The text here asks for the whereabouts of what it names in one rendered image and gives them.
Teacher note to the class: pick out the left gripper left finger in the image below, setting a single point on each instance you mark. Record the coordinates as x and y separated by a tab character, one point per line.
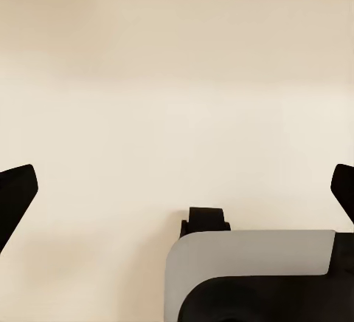
18	187

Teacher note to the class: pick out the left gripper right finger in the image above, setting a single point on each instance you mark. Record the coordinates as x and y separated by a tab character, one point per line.
342	186

